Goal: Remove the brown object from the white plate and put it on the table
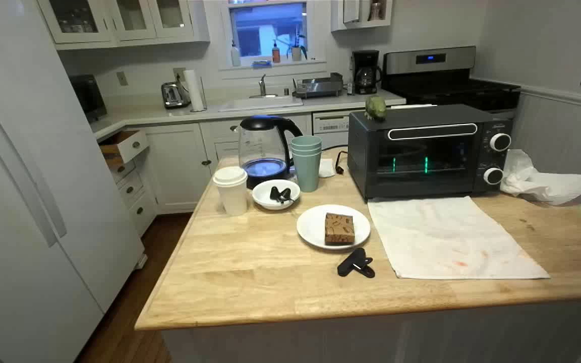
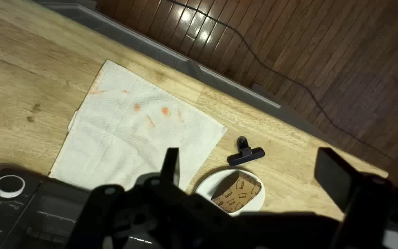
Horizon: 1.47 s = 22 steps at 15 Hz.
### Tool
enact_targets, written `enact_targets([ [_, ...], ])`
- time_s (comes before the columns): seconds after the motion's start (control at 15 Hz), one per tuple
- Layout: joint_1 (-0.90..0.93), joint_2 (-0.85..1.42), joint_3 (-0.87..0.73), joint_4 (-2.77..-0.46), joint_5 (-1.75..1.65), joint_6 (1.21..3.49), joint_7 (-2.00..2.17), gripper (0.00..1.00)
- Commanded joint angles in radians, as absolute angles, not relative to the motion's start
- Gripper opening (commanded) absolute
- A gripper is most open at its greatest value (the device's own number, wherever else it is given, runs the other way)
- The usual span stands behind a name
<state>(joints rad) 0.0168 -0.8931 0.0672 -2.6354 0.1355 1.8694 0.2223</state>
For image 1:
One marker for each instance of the white round plate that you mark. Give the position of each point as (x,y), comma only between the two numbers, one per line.
(311,227)

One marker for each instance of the green object on oven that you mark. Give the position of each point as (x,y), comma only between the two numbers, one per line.
(375,108)

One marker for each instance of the black items in bowl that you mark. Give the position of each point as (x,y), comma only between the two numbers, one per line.
(281,197)

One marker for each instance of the small white bowl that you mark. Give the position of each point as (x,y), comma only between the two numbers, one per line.
(260,195)

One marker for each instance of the teal stacked cups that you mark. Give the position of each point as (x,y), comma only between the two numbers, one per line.
(307,158)

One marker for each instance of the glass electric kettle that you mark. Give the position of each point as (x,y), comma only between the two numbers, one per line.
(262,147)

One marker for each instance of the white lidded cup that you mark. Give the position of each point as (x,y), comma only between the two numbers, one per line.
(231,185)

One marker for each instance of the black clip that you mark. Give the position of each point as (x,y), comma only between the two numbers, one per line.
(355,261)

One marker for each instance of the kitchen sink faucet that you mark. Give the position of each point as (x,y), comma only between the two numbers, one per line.
(262,92)

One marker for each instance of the dish rack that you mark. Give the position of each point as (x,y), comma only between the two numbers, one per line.
(320,88)

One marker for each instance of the black toaster oven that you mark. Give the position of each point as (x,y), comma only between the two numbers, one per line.
(428,152)

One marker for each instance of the paper towel roll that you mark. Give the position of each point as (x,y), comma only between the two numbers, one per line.
(194,90)

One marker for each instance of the black coffee maker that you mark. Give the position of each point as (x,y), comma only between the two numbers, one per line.
(366,72)

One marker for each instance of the silver toaster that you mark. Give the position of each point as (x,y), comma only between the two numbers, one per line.
(174,95)

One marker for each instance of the white paper towel sheet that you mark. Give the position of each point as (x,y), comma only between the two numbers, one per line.
(448,238)

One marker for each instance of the kitchen window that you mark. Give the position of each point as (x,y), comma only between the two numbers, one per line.
(267,33)

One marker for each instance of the open wooden drawer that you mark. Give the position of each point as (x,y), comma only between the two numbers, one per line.
(123,146)

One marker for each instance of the stainless steel stove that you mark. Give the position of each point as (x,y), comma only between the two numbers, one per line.
(443,77)

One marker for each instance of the crumpled white paper towel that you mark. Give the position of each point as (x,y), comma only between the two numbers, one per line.
(520,177)

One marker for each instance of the white refrigerator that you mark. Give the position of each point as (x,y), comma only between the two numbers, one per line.
(68,242)

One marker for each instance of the white upper cabinet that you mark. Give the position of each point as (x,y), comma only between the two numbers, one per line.
(77,24)

